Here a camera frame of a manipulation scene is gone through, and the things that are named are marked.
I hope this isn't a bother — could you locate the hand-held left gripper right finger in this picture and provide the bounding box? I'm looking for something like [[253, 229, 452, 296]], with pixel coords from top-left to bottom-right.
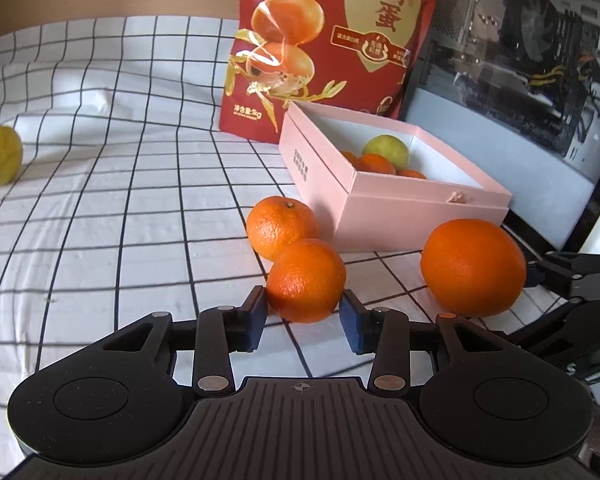
[[339, 289, 506, 395]]

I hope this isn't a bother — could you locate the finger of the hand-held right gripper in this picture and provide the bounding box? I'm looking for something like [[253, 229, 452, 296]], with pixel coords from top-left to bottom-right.
[[505, 297, 583, 357], [525, 251, 600, 297]]

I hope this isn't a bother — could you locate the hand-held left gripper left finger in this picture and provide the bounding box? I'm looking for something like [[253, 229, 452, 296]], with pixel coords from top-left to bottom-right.
[[100, 285, 268, 395]]

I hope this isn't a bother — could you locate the large orange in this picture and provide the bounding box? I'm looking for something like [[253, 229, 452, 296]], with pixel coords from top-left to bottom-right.
[[420, 218, 527, 318]]

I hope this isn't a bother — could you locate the pink cardboard box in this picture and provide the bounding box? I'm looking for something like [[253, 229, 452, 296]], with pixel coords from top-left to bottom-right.
[[278, 101, 512, 253]]

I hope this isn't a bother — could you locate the yellow-green citrus fruit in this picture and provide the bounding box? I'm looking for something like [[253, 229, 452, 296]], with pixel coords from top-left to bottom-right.
[[0, 125, 24, 185], [362, 134, 411, 171]]

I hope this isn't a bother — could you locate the white checked cloth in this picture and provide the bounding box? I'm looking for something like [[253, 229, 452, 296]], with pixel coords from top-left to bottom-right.
[[0, 15, 586, 461]]

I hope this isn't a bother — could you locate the black glass-sided computer case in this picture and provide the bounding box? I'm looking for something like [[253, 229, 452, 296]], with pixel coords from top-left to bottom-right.
[[402, 0, 600, 257]]

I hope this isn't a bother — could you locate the red printed bag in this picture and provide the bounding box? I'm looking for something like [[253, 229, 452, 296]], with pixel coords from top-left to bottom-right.
[[218, 0, 446, 147]]

